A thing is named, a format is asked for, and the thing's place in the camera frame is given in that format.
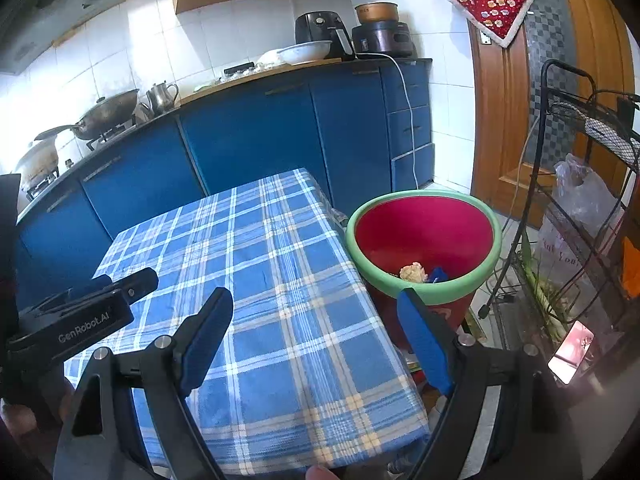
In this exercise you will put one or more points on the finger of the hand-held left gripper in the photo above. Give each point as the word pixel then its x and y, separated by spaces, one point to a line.
pixel 140 282
pixel 65 300

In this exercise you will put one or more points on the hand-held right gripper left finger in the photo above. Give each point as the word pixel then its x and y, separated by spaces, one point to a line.
pixel 207 345

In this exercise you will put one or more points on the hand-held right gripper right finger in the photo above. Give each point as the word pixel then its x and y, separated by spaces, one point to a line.
pixel 425 340

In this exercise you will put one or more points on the blue mesh sponge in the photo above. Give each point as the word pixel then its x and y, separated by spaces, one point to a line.
pixel 440 276

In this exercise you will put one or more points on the white paper ball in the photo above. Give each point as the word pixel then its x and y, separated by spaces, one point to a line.
pixel 412 272

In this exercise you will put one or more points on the red bin with green rim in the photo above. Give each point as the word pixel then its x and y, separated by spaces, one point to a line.
pixel 425 230

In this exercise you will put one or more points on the person's left hand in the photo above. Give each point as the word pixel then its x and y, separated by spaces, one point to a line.
pixel 22 417

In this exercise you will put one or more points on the person's right hand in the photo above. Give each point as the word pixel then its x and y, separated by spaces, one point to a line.
pixel 320 474

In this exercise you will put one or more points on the blue plaid tablecloth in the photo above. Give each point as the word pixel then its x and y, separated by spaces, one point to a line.
pixel 280 310

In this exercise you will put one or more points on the green onions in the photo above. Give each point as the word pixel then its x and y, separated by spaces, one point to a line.
pixel 542 290

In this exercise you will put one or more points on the smartphone lit screen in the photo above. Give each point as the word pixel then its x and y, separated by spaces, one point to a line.
pixel 572 350

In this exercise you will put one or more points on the gas stove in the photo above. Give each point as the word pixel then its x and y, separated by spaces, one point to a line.
pixel 107 136

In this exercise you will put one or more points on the metal wok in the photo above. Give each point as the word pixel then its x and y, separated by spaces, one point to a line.
pixel 107 110

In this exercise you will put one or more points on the blue kitchen base cabinet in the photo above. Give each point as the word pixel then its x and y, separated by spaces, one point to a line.
pixel 250 140

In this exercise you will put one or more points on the metal kettle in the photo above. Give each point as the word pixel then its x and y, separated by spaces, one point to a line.
pixel 161 97

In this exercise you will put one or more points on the clear plastic bag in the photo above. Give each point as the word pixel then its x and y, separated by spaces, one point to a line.
pixel 580 195

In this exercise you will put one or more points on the orange plastic piece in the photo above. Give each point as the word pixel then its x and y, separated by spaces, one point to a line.
pixel 631 260

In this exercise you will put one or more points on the wooden door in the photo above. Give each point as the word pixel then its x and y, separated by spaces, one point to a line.
pixel 500 125

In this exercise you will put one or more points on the white wrapped bundle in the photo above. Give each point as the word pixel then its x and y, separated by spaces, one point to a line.
pixel 267 59

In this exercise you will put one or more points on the white power strip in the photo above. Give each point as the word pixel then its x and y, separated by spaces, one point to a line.
pixel 610 135

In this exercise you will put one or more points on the white bowl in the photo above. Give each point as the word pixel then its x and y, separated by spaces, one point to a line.
pixel 302 51

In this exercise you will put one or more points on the range hood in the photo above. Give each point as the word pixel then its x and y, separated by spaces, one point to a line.
pixel 55 5

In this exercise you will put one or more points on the black metal rack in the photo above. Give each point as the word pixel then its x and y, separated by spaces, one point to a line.
pixel 547 63

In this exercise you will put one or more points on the dark rice cooker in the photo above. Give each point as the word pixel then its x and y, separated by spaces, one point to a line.
pixel 385 37

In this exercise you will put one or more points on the black air fryer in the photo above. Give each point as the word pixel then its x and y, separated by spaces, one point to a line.
pixel 317 27

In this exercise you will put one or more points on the brown inner cooking pot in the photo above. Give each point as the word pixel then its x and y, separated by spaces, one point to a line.
pixel 377 11

